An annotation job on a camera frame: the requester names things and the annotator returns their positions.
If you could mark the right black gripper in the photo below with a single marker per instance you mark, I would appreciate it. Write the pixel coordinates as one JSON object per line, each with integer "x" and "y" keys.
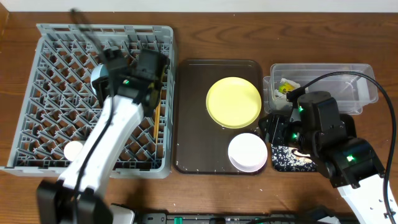
{"x": 275, "y": 126}

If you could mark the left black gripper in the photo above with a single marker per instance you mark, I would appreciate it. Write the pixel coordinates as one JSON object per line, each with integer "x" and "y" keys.
{"x": 99, "y": 84}

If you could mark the light blue bowl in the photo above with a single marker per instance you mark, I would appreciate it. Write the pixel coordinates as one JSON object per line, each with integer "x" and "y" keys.
{"x": 98, "y": 72}

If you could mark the white tissue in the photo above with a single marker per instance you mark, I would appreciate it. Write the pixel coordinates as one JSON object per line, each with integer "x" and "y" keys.
{"x": 281, "y": 100}

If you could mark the white bowl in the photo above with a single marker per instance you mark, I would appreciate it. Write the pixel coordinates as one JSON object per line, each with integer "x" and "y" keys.
{"x": 247, "y": 152}

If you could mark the green snack wrapper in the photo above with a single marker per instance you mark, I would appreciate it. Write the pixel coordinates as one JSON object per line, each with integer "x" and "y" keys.
{"x": 286, "y": 86}

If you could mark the wooden chopstick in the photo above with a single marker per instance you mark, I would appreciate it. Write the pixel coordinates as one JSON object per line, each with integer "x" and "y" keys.
{"x": 156, "y": 123}

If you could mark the yellow plate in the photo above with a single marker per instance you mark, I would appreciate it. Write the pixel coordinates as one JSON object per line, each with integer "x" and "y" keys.
{"x": 233, "y": 102}

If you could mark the white cup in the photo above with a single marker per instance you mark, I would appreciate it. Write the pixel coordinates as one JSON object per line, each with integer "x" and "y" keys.
{"x": 72, "y": 149}

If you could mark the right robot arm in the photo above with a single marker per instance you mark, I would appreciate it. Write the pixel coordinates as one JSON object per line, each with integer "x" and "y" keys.
{"x": 348, "y": 162}

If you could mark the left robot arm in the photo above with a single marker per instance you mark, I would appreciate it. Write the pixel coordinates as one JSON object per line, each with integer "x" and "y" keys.
{"x": 128, "y": 95}

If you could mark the grey dishwasher rack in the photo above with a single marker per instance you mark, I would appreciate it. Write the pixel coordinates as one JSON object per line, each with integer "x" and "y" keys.
{"x": 59, "y": 105}

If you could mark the black tray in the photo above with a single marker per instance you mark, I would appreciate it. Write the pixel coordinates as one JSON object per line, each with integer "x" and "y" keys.
{"x": 301, "y": 145}

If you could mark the spilled rice scraps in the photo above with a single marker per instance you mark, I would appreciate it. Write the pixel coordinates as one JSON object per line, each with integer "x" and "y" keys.
{"x": 289, "y": 159}

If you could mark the dark brown serving tray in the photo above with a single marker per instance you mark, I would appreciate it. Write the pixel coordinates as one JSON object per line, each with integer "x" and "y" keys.
{"x": 200, "y": 145}

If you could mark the clear plastic bin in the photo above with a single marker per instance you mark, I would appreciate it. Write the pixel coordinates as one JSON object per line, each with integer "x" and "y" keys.
{"x": 351, "y": 92}

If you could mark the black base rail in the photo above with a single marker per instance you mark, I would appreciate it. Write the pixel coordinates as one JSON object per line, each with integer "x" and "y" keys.
{"x": 317, "y": 215}

